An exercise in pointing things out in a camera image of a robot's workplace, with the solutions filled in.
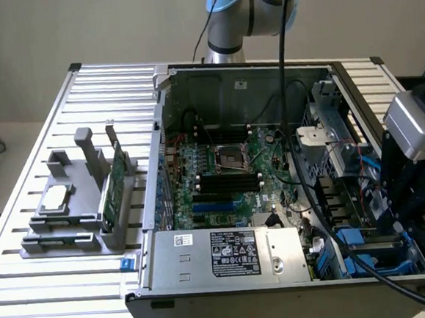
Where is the green motherboard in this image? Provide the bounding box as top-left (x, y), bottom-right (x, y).
top-left (160, 120), bottom-right (314, 240)

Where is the green graphics card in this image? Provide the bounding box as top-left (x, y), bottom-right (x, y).
top-left (90, 117), bottom-right (139, 232)

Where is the black RAM slot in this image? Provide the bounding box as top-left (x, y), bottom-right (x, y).
top-left (197, 123), bottom-right (251, 133)
top-left (198, 184), bottom-right (266, 197)
top-left (197, 131), bottom-right (252, 142)
top-left (197, 174), bottom-right (265, 186)
top-left (197, 127), bottom-right (252, 137)
top-left (197, 169), bottom-right (264, 181)
top-left (197, 179), bottom-right (266, 191)

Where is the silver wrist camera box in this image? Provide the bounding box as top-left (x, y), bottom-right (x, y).
top-left (381, 89), bottom-right (425, 165)

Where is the silver CPU chip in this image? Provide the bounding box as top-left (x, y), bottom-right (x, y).
top-left (39, 184), bottom-right (74, 213)

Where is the green RAM stick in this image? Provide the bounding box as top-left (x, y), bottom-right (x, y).
top-left (31, 211), bottom-right (97, 230)

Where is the silver power supply unit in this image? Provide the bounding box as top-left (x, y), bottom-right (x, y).
top-left (137, 219), bottom-right (314, 297)

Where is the thin black cable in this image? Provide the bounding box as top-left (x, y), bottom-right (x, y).
top-left (187, 0), bottom-right (230, 63)

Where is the grey parts rack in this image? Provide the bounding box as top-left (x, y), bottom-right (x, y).
top-left (10, 123), bottom-right (147, 261)

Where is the blue expansion slot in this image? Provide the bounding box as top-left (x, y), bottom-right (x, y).
top-left (191, 200), bottom-right (237, 214)

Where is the blue disk carrier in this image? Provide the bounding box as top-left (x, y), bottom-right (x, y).
top-left (313, 220), bottom-right (425, 283)

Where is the silver disk bay cage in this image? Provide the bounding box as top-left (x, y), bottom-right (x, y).
top-left (291, 75), bottom-right (390, 212)

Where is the open black PC case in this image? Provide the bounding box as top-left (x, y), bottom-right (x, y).
top-left (106, 43), bottom-right (425, 318)

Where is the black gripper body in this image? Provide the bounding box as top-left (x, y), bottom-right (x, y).
top-left (374, 127), bottom-right (425, 256)

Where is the silver chipset heatsink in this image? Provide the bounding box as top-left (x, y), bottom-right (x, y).
top-left (251, 212), bottom-right (280, 231)

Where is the black expansion slot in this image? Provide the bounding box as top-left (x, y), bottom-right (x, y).
top-left (192, 192), bottom-right (236, 206)

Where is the red wire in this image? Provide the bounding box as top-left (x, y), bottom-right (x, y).
top-left (354, 142), bottom-right (370, 178)

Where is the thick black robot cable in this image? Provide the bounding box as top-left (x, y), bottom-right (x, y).
top-left (272, 0), bottom-right (425, 318)

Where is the blue table clip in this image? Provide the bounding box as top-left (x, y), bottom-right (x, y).
top-left (119, 257), bottom-right (137, 274)

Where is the blue wire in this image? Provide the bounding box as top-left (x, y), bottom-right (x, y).
top-left (362, 152), bottom-right (381, 178)

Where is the CPU socket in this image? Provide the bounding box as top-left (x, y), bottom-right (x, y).
top-left (211, 140), bottom-right (254, 174)

